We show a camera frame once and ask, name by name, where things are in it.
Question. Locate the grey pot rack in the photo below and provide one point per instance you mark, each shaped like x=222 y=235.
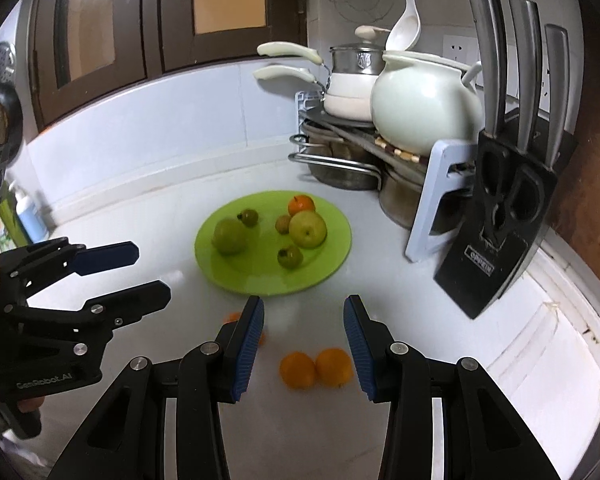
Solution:
x=432 y=200

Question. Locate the small brown round fruit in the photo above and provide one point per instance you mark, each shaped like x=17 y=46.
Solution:
x=282 y=224

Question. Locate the orange tangerine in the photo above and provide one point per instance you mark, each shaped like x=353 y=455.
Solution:
x=232 y=317
x=335 y=366
x=297 y=371
x=301 y=204

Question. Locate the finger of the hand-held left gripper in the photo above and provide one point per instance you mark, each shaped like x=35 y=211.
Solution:
x=140 y=297
x=107 y=257

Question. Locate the green dish soap bottle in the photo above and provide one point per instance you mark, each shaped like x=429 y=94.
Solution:
x=7 y=225

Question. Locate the black frying pan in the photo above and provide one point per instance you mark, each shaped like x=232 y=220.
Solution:
x=5 y=110

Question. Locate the yellow-green apple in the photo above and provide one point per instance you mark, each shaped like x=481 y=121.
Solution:
x=308 y=229

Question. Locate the green plastic plate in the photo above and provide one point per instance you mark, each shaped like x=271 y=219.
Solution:
x=260 y=277

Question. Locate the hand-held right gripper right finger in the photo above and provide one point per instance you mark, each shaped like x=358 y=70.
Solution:
x=360 y=355

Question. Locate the small dark green fruit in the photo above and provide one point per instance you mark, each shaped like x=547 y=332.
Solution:
x=250 y=218
x=290 y=258

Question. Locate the white ceramic pot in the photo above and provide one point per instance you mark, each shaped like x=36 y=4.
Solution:
x=420 y=105

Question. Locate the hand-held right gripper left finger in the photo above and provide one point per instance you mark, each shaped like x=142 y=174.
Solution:
x=247 y=355

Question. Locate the steel pot with lid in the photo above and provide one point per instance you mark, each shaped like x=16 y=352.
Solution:
x=355 y=60

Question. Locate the black knife block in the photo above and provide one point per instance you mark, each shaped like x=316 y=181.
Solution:
x=500 y=240

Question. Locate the white ladle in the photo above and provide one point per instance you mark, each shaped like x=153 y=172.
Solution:
x=405 y=25

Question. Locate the wooden beaded trivet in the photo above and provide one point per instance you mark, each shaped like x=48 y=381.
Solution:
x=397 y=151

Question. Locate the person's left hand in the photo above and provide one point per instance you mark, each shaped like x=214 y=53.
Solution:
x=29 y=405

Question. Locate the dark brown framed window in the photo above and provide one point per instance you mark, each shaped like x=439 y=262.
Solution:
x=175 y=15

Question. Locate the white power outlet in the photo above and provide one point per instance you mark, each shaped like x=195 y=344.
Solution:
x=459 y=47

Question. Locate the white pump bottle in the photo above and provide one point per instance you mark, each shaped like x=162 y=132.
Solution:
x=30 y=215

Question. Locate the brown wooden cutting board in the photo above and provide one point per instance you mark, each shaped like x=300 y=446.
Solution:
x=580 y=200

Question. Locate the large green apple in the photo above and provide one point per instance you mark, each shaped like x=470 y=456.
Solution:
x=229 y=236

